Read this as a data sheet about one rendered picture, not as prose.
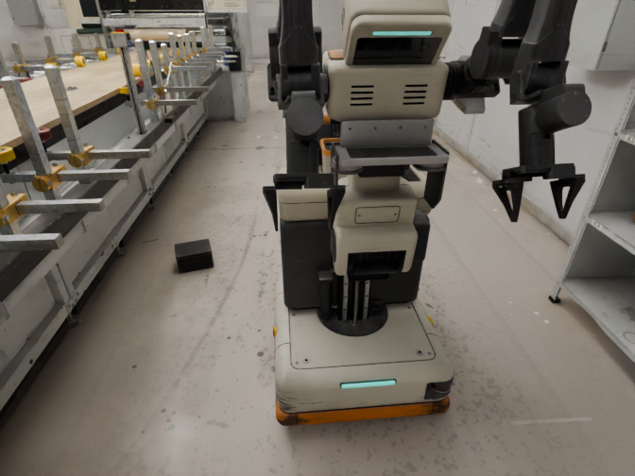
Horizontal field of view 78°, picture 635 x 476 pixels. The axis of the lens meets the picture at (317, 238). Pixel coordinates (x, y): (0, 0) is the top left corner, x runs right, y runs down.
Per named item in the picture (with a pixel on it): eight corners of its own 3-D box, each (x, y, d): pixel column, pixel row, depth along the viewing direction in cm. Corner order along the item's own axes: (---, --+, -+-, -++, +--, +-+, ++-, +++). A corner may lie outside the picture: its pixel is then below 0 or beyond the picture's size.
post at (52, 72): (95, 186, 167) (58, 64, 143) (92, 190, 164) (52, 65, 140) (87, 187, 167) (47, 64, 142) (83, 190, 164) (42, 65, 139)
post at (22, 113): (67, 213, 146) (17, 76, 121) (62, 218, 143) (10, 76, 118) (58, 214, 145) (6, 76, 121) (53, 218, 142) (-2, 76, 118)
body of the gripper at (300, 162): (334, 183, 67) (334, 140, 67) (275, 184, 66) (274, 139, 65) (327, 185, 74) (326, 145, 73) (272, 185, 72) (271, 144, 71)
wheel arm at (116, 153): (152, 157, 166) (150, 147, 164) (150, 160, 163) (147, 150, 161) (45, 160, 164) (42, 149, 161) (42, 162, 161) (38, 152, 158)
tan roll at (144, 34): (231, 39, 487) (230, 28, 481) (230, 40, 477) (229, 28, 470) (112, 40, 478) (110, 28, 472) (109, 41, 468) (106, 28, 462)
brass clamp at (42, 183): (70, 177, 146) (66, 164, 143) (52, 192, 134) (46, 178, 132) (53, 178, 146) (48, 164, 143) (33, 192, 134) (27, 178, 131)
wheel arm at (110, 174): (132, 178, 144) (129, 167, 142) (129, 181, 142) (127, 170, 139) (8, 181, 142) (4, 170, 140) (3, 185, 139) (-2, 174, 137)
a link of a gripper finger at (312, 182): (346, 230, 68) (346, 176, 68) (306, 231, 67) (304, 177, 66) (337, 228, 75) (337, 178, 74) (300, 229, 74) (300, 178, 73)
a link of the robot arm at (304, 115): (324, 76, 70) (275, 77, 69) (333, 52, 58) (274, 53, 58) (328, 144, 71) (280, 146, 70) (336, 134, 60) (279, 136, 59)
